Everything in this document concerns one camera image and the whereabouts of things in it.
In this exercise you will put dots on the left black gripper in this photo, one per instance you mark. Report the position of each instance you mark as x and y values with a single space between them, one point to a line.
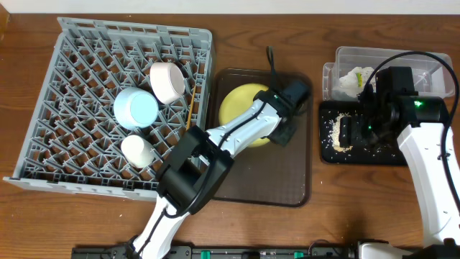
284 130

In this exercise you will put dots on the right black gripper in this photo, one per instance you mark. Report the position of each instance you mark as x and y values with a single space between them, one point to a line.
351 131

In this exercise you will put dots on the rice and nut scraps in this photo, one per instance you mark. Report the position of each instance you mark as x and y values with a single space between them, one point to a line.
329 140

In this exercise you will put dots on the white tissue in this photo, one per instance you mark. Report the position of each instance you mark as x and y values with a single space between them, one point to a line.
348 83

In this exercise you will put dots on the yellow round plate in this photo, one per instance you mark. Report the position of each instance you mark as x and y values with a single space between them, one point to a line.
238 101

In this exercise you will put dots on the wooden chopstick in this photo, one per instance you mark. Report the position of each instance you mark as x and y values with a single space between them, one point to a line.
190 113

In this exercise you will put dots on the white pink bowl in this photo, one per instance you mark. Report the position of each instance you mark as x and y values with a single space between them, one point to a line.
167 82

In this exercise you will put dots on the light blue bowl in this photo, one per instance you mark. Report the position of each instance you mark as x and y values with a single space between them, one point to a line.
134 107

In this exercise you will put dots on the small white cup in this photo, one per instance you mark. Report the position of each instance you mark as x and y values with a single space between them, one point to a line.
137 151

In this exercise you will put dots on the green snack wrapper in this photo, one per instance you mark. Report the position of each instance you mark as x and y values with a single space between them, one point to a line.
359 80

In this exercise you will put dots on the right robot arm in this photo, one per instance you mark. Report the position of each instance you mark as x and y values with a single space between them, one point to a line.
395 114

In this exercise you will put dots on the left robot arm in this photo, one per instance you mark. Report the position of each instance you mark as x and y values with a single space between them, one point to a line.
199 163

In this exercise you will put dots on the black waste tray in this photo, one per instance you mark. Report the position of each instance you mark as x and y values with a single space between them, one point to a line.
347 106

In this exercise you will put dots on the grey plastic dishwasher rack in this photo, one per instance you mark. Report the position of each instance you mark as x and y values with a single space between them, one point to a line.
72 144

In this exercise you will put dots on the clear plastic bin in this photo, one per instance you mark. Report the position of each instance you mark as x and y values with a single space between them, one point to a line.
430 78

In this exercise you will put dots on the brown plastic serving tray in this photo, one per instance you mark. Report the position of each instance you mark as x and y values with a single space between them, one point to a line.
269 174

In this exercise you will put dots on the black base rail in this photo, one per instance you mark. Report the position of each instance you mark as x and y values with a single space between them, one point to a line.
186 252

